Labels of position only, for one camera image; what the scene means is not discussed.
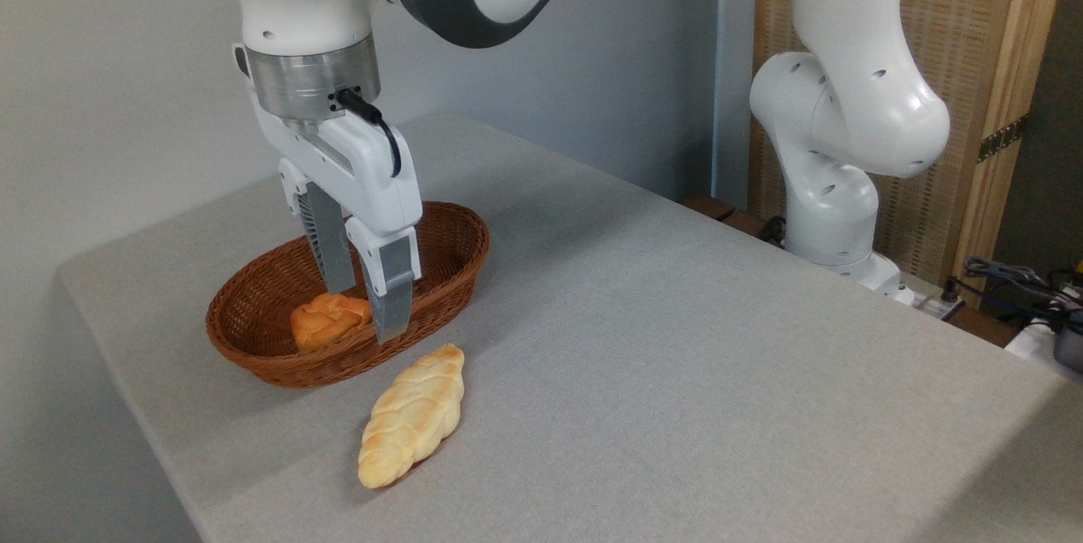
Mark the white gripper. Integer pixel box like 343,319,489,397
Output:
245,86,423,346

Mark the orange croissant bread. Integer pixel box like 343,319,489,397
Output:
289,292,374,354

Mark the pale braided bread loaf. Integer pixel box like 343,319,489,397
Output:
357,343,466,491

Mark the brown wicker basket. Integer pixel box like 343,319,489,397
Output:
206,200,492,390

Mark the wood framed woven screen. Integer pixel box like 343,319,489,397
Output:
749,0,1074,309

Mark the metal screen hinge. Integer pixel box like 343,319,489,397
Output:
977,113,1031,164

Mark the grey box device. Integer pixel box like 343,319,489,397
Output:
1053,321,1083,374

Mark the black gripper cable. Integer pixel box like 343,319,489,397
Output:
334,87,404,179

